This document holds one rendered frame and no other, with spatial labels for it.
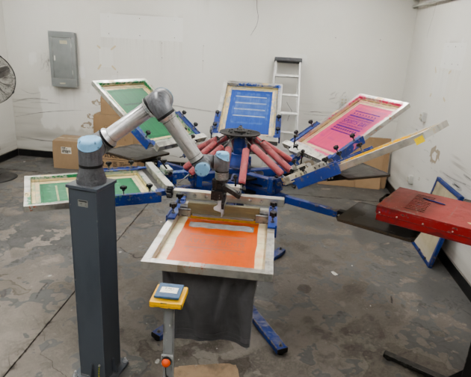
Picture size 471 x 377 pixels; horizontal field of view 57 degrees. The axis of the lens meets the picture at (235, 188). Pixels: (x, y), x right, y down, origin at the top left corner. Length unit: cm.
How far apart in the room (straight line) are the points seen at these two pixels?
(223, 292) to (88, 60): 537
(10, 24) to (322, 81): 461
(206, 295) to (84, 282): 74
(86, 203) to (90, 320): 70
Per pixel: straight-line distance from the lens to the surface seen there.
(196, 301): 213
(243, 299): 209
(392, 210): 254
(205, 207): 243
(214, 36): 645
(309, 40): 639
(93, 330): 267
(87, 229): 236
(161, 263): 195
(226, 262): 204
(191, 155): 218
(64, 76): 704
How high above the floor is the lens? 193
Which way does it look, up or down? 19 degrees down
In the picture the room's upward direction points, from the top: 4 degrees clockwise
